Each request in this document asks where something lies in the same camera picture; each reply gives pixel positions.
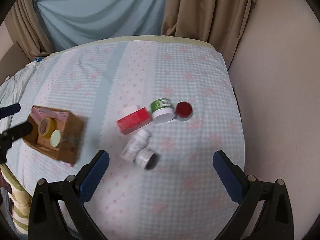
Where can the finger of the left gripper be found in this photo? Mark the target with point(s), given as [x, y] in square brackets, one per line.
[17, 132]
[9, 110]

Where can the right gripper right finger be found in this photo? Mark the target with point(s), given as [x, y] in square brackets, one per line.
[276, 218]

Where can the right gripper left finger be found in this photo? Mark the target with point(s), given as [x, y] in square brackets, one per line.
[46, 220]

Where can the yellow tape roll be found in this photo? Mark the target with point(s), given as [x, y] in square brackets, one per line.
[46, 127]

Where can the pale green round tin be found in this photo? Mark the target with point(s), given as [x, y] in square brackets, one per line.
[55, 138]

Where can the white jar with dark lid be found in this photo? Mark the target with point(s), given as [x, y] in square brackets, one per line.
[146, 159]

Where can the white vitamin pill bottle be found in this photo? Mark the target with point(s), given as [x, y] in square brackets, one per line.
[137, 142]

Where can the red rectangular carton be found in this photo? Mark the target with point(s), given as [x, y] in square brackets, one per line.
[134, 121]

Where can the green labelled white jar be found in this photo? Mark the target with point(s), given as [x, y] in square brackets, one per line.
[162, 110]

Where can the red lidded small jar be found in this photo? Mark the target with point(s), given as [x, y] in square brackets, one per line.
[184, 111]

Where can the small white rounded case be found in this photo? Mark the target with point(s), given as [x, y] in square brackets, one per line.
[130, 109]

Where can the open cardboard box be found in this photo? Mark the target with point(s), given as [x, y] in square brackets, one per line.
[70, 126]

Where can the striped green white cloth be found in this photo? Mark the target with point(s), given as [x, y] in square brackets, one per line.
[19, 200]

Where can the light blue patterned bedspread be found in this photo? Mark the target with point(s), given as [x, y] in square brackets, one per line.
[181, 197]

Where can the light blue curtain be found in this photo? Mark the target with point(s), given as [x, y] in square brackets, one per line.
[70, 23]

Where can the beige curtain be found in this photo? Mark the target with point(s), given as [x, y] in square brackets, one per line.
[218, 22]

